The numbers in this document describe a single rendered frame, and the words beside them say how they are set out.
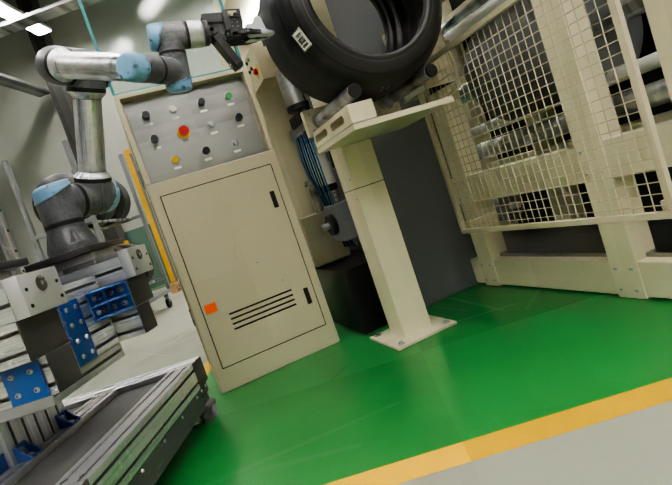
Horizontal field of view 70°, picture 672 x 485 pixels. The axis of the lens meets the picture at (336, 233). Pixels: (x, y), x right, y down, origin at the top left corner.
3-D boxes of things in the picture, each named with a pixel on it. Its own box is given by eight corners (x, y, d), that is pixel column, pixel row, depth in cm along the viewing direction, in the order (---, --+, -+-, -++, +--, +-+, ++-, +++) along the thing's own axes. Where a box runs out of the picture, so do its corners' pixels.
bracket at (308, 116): (308, 139, 178) (299, 113, 177) (398, 112, 191) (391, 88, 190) (310, 136, 175) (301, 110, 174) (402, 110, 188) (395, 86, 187)
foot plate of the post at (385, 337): (370, 339, 204) (368, 334, 204) (422, 315, 213) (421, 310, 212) (399, 351, 178) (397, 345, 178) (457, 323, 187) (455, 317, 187)
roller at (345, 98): (321, 129, 177) (311, 121, 176) (328, 119, 178) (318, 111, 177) (357, 100, 144) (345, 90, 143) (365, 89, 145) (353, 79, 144)
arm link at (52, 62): (11, 41, 140) (134, 42, 120) (48, 45, 149) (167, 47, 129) (16, 82, 143) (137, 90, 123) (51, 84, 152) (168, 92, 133)
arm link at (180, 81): (151, 93, 135) (142, 53, 133) (180, 95, 145) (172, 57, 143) (172, 87, 132) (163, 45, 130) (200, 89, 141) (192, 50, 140)
